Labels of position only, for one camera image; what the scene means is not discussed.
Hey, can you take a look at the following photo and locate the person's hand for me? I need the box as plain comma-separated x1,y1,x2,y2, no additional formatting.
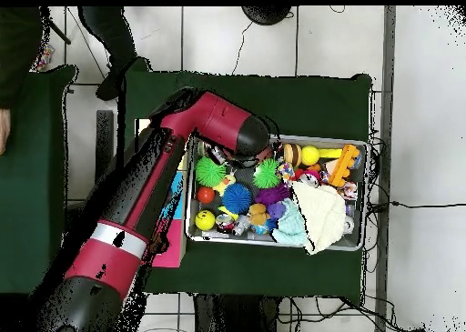
0,107,12,157

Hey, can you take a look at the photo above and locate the cream knitted cloth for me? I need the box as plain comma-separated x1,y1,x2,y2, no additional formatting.
290,181,348,256

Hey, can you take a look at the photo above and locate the wooden box with three holes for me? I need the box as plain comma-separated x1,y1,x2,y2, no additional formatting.
135,118,189,269

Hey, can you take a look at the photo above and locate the clear mesh bin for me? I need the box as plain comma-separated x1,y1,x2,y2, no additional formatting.
183,131,369,253

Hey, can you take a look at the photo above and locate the dark green side table cloth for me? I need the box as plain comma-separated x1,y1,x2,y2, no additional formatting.
0,65,80,298

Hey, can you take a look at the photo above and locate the colourful patterned packet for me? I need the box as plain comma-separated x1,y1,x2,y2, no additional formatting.
35,44,56,73

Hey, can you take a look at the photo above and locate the black rod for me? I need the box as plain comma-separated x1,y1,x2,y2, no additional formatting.
49,15,72,45

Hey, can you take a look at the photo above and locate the person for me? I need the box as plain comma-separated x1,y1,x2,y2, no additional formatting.
0,5,150,109

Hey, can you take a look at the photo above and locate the green spiky ball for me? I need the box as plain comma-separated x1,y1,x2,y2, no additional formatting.
195,156,228,189

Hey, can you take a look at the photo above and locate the small red ball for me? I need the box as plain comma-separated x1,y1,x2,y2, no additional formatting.
196,186,217,206

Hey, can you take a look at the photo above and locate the yellow smiley ball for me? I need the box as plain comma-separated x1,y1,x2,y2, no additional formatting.
194,210,217,232

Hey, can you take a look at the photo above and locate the large blue spiky ball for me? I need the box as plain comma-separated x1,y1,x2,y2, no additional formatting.
221,182,255,216

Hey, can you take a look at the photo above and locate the green furry googly-eyed toy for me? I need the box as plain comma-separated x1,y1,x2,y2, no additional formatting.
251,158,284,191

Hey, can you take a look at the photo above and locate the colourful patterned cloth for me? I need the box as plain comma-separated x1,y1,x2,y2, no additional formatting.
276,162,297,185

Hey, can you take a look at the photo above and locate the black round base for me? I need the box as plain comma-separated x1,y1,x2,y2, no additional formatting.
241,5,292,26

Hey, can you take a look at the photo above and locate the yellow tennis ball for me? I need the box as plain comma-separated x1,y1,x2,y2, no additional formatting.
300,146,321,166

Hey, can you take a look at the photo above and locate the orange toy brick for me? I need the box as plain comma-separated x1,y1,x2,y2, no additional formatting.
325,144,363,187

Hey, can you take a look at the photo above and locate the grey metal strip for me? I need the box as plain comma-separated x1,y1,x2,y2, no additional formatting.
374,5,398,332

